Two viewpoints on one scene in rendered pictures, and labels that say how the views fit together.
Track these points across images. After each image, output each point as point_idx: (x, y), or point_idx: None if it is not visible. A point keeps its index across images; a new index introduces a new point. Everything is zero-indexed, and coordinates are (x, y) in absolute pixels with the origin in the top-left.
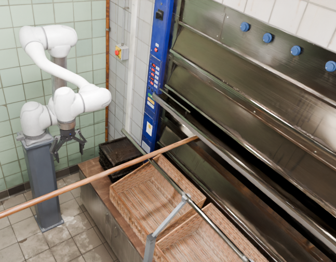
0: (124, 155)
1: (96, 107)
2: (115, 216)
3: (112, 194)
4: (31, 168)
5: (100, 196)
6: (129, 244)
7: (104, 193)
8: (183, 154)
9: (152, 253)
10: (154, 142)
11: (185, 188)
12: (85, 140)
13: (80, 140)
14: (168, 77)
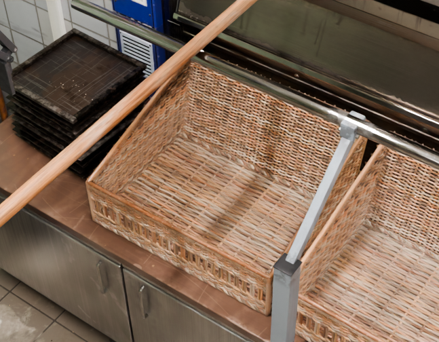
0: (91, 86)
1: None
2: (130, 260)
3: (102, 203)
4: None
5: (64, 223)
6: (200, 319)
7: (70, 212)
8: (268, 22)
9: (296, 310)
10: (160, 22)
11: (298, 119)
12: (11, 45)
13: None
14: None
